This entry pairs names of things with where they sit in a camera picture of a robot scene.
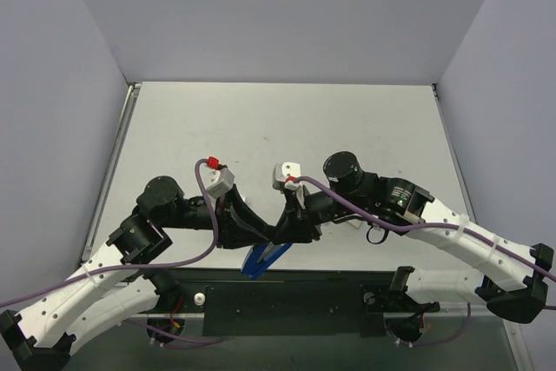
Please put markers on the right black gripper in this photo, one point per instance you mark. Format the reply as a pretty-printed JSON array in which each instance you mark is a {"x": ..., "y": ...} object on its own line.
[{"x": 298, "y": 213}]

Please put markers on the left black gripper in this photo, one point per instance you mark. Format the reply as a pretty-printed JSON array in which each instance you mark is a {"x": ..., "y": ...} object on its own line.
[{"x": 227, "y": 218}]

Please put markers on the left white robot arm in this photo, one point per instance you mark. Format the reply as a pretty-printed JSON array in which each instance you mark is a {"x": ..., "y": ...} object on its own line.
[{"x": 121, "y": 279}]

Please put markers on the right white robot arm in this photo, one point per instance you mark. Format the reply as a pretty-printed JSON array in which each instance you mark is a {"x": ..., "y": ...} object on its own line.
[{"x": 507, "y": 278}]

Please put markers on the open white staple tray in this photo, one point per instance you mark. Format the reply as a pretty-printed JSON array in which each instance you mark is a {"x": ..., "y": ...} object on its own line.
[{"x": 355, "y": 223}]

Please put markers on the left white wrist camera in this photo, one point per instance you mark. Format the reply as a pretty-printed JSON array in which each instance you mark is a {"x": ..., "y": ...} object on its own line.
[{"x": 222, "y": 179}]

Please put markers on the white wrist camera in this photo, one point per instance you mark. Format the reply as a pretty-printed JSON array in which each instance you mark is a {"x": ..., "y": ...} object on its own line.
[
  {"x": 222, "y": 179},
  {"x": 284, "y": 175}
]

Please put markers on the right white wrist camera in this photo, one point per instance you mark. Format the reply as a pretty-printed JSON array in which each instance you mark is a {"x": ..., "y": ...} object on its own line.
[{"x": 284, "y": 175}]

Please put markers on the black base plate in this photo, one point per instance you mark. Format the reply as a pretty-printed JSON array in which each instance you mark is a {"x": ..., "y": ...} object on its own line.
[{"x": 287, "y": 303}]

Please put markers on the aluminium frame rail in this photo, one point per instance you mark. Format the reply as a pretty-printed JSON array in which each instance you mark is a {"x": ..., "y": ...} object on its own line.
[{"x": 122, "y": 128}]

